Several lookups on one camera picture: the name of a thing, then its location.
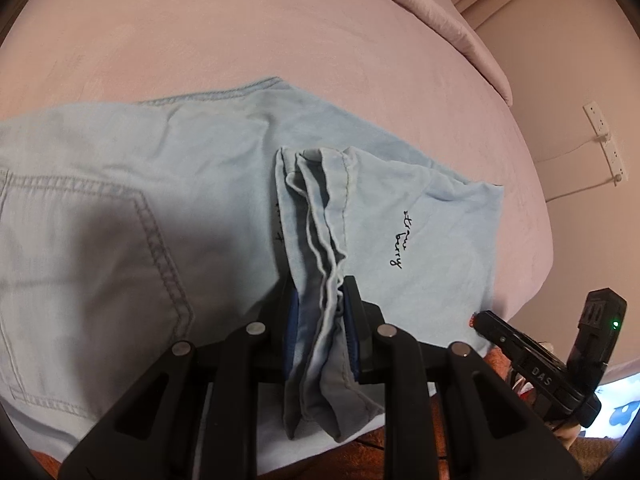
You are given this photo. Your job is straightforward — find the light blue denim pants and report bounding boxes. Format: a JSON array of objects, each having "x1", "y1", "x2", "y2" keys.
[{"x1": 0, "y1": 76, "x2": 505, "y2": 476}]

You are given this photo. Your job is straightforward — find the white wall outlet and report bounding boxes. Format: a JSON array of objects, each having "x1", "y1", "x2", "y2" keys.
[
  {"x1": 583, "y1": 101, "x2": 613, "y2": 137},
  {"x1": 602, "y1": 139, "x2": 629, "y2": 184}
]

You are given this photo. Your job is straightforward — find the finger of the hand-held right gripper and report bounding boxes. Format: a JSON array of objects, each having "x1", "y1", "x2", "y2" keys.
[{"x1": 472, "y1": 311, "x2": 526, "y2": 359}]

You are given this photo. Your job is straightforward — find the blue white floral cloth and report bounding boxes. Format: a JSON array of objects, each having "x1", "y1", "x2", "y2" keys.
[{"x1": 590, "y1": 379, "x2": 637, "y2": 442}]

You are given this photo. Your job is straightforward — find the bed with pink sheet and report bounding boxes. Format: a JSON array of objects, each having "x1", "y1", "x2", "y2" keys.
[{"x1": 0, "y1": 0, "x2": 556, "y2": 381}]

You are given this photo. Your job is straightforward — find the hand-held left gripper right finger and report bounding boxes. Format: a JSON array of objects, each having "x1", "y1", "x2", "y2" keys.
[{"x1": 340, "y1": 275, "x2": 583, "y2": 480}]

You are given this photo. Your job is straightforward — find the white power cable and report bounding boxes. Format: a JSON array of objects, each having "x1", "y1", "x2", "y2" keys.
[
  {"x1": 544, "y1": 174, "x2": 623, "y2": 204},
  {"x1": 536, "y1": 132, "x2": 612, "y2": 162}
]

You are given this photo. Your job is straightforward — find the pink quilt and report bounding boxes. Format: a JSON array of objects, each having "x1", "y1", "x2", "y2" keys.
[{"x1": 320, "y1": 0, "x2": 513, "y2": 106}]

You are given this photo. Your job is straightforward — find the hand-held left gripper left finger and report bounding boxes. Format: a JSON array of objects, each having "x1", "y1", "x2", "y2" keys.
[{"x1": 59, "y1": 280, "x2": 301, "y2": 480}]

